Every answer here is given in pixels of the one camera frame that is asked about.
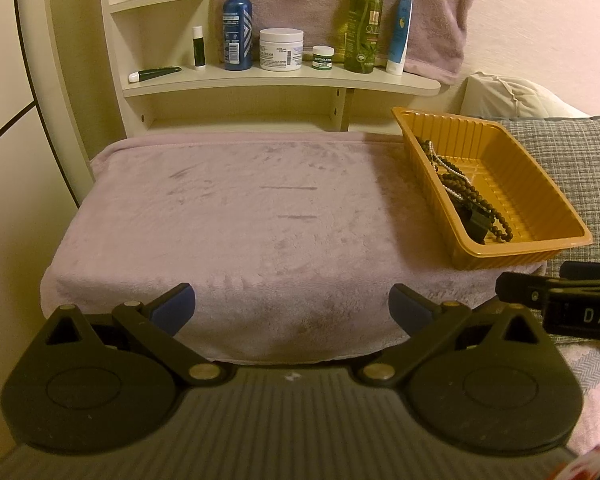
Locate white pearl chain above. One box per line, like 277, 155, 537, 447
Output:
426, 141, 470, 199

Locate cream wooden shelf unit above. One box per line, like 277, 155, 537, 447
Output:
97, 0, 442, 139

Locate blue spray bottle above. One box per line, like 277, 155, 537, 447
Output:
222, 0, 254, 71

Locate cream curved furniture panel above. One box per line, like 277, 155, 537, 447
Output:
12, 0, 98, 206

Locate white blue tube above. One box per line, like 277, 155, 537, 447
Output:
386, 0, 414, 76

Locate dark green tube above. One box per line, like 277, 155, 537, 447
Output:
128, 66, 183, 84

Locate black wrist watch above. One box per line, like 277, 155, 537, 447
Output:
455, 200, 497, 242

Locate red white printed object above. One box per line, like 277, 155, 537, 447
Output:
550, 447, 600, 480

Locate white cream jar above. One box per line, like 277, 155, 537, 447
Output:
258, 28, 305, 72

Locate cream pillow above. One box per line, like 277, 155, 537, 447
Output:
460, 72, 591, 121

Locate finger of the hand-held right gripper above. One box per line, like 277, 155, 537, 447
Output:
560, 261, 600, 285
495, 270, 551, 312

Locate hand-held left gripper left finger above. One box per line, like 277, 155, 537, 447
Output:
40, 282, 234, 388

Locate pink striped cloth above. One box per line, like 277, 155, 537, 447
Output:
562, 342, 600, 453

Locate orange plastic tray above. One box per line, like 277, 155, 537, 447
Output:
391, 106, 593, 271

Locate brown wooden bead bracelet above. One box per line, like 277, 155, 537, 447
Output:
440, 172, 486, 206

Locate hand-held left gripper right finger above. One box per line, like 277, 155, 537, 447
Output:
354, 282, 547, 388

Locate lilac fleece towel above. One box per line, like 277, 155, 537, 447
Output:
39, 132, 548, 363

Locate green oil spray bottle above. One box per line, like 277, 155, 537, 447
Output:
343, 0, 383, 74

